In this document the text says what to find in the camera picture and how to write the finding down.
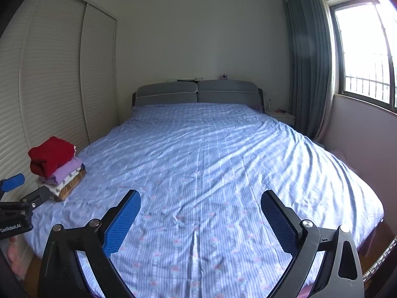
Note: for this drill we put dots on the small purple toy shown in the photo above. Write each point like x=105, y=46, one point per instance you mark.
x=224, y=76

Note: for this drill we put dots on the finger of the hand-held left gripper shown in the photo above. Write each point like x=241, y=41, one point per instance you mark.
x=35, y=197
x=12, y=182

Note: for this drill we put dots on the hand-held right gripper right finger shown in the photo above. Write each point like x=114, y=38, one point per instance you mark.
x=280, y=223

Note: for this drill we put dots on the wide cream louvred wardrobe door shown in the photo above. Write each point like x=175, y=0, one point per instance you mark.
x=46, y=83

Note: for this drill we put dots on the folded brown garment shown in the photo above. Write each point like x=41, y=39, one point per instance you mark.
x=70, y=187

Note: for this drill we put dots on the flat items on headboard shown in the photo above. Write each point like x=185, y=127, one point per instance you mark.
x=189, y=79

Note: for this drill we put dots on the narrow cream louvred wardrobe door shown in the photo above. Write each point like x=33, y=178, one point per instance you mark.
x=99, y=74

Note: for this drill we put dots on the white nightstand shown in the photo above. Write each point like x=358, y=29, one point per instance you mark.
x=283, y=117

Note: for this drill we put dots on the bed with blue sheet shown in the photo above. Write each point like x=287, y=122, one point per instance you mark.
x=201, y=161

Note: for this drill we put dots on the grey-blue curtain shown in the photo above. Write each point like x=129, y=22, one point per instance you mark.
x=310, y=62

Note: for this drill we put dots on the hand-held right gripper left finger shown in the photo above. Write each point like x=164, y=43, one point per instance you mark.
x=119, y=223

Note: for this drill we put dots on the folded white patterned garment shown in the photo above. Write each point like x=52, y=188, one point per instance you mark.
x=57, y=187

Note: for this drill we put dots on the window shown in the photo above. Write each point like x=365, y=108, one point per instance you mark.
x=363, y=52

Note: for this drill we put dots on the grey padded headboard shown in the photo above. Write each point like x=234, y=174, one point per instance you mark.
x=167, y=94

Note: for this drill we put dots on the pink cloth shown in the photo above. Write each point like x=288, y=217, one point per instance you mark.
x=14, y=253

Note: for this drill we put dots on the red sweater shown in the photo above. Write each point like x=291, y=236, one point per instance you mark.
x=51, y=155

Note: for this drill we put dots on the folded purple garment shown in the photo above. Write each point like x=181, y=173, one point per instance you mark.
x=66, y=170

